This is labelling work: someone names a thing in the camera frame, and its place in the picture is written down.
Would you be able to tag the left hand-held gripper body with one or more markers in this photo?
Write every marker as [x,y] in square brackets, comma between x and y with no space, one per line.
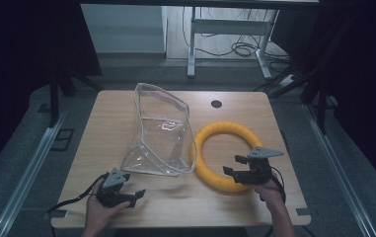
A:
[110,196]

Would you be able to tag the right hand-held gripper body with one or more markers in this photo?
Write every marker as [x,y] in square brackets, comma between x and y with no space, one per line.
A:
[257,171]

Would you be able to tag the person's left hand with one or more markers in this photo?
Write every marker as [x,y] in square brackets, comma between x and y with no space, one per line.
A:
[99,212]

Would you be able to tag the person's right hand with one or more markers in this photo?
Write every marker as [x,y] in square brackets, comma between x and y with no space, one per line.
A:
[268,194]

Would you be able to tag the clear plastic bag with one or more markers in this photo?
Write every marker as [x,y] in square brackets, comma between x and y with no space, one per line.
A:
[162,141]

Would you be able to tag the black round table grommet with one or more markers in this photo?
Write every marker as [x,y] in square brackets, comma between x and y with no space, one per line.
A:
[216,104]

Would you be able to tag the dark floor hatch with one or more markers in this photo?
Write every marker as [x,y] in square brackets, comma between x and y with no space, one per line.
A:
[71,140]

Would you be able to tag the black metal stand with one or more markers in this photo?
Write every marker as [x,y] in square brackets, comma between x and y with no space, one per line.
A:
[54,98]
[322,112]

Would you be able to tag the white-legged desk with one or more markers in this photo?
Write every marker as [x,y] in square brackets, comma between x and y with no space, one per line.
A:
[228,27]

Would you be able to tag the black curtain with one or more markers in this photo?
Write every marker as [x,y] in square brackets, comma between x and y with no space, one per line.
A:
[11,65]
[366,82]

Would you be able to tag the grey metal floor rail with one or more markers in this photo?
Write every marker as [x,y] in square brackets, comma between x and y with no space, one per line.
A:
[27,179]
[337,164]

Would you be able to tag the grey metal table frame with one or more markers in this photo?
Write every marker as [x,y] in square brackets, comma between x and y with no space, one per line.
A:
[241,49]

